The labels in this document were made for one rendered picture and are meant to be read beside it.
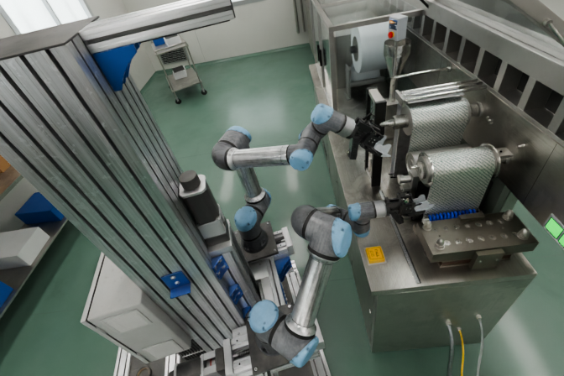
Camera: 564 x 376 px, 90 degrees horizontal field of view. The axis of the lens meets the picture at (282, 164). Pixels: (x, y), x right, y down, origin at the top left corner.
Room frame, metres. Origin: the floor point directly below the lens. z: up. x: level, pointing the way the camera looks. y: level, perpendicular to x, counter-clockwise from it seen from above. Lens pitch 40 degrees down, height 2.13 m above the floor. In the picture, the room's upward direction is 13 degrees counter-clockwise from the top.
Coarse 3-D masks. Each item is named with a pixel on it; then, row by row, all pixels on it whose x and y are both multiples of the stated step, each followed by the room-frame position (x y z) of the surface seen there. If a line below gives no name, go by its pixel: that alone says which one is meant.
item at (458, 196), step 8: (464, 184) 0.73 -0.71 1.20; (472, 184) 0.73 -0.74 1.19; (480, 184) 0.73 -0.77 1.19; (432, 192) 0.75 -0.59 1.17; (440, 192) 0.74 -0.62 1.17; (448, 192) 0.74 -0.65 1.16; (456, 192) 0.74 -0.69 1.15; (464, 192) 0.73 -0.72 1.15; (472, 192) 0.73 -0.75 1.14; (480, 192) 0.72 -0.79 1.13; (432, 200) 0.75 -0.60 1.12; (440, 200) 0.74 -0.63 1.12; (448, 200) 0.74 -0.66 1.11; (456, 200) 0.73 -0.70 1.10; (464, 200) 0.73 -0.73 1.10; (472, 200) 0.73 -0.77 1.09; (480, 200) 0.72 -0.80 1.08; (432, 208) 0.74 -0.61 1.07; (440, 208) 0.74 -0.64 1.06; (448, 208) 0.74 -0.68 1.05; (456, 208) 0.73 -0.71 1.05; (464, 208) 0.73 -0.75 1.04; (472, 208) 0.73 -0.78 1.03; (424, 216) 0.75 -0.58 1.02
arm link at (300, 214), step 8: (296, 208) 0.70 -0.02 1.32; (304, 208) 0.67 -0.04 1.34; (312, 208) 0.66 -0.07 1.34; (320, 208) 0.77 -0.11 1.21; (328, 208) 0.81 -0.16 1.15; (336, 208) 0.85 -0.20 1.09; (296, 216) 0.65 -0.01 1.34; (304, 216) 0.63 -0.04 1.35; (336, 216) 0.80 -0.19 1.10; (344, 216) 0.83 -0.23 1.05; (296, 224) 0.62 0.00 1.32; (296, 232) 0.62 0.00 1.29
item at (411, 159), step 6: (462, 144) 0.93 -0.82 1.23; (420, 150) 0.95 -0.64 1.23; (426, 150) 0.94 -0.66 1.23; (432, 150) 0.93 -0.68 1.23; (438, 150) 0.92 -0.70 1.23; (444, 150) 0.91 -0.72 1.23; (450, 150) 0.90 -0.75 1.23; (408, 156) 0.98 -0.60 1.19; (414, 156) 0.92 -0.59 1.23; (408, 162) 0.97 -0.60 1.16; (414, 162) 0.91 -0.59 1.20; (408, 168) 0.95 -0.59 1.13
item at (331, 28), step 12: (312, 0) 2.63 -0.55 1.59; (348, 0) 2.34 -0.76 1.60; (324, 12) 2.15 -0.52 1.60; (408, 12) 1.74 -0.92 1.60; (420, 12) 1.73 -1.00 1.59; (312, 24) 2.94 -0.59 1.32; (336, 24) 1.81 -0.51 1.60; (348, 24) 1.78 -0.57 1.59; (360, 24) 1.77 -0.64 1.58; (312, 36) 2.96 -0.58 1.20; (336, 84) 1.79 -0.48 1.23; (336, 96) 1.79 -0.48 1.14; (336, 108) 1.79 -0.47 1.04
